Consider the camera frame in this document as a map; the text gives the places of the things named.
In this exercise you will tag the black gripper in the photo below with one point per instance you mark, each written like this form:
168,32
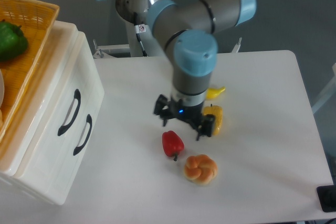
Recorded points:
192,115

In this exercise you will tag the white drawer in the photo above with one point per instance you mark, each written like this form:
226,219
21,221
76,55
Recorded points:
78,87
75,136

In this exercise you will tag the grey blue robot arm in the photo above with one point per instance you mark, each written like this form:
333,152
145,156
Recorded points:
185,36

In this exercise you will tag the white drawer cabinet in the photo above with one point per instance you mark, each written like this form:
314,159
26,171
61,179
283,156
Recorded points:
19,136

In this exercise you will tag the yellow bell pepper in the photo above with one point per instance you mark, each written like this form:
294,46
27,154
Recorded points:
217,112

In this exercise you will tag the yellow banana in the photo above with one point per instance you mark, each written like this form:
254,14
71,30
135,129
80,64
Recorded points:
213,93

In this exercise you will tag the red bell pepper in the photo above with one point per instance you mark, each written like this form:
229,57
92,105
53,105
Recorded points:
172,144

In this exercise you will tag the knotted bread roll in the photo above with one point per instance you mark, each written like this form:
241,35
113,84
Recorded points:
200,169

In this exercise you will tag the black device at edge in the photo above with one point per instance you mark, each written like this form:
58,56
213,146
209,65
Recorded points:
326,195

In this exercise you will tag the yellow woven basket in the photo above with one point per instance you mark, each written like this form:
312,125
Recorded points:
36,19

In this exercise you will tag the white object in basket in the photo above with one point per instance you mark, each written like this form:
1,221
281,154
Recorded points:
2,88

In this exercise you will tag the green bell pepper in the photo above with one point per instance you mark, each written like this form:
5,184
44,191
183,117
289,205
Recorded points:
13,41

